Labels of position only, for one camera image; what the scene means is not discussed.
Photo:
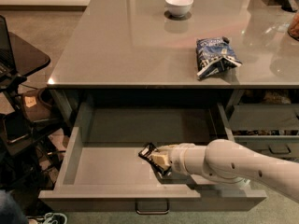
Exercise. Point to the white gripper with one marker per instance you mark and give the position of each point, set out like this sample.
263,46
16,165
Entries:
176,159

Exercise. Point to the black rxbar chocolate wrapper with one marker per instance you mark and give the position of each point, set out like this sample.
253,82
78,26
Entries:
145,154

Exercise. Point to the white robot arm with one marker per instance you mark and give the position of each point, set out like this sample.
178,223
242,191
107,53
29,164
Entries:
225,161

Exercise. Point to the open grey top drawer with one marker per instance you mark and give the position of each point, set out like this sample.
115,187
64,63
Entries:
102,171

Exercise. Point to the grey middle right drawer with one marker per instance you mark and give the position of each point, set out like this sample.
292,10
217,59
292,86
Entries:
268,129

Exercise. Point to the brown object at counter edge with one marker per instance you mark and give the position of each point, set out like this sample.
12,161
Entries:
293,29

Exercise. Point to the blue chip bag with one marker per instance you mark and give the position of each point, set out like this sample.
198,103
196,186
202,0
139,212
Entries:
214,56

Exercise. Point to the black and white sneaker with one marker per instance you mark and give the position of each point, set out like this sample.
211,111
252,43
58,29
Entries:
49,218

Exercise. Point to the white ceramic bowl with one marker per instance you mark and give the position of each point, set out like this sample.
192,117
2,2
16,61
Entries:
178,8

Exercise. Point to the person's blue jeans leg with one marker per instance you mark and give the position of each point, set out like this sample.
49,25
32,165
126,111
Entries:
10,212

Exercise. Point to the black laptop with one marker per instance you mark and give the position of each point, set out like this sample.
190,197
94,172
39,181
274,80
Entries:
7,62

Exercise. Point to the metal drawer handle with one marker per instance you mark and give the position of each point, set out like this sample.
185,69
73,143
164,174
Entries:
152,207

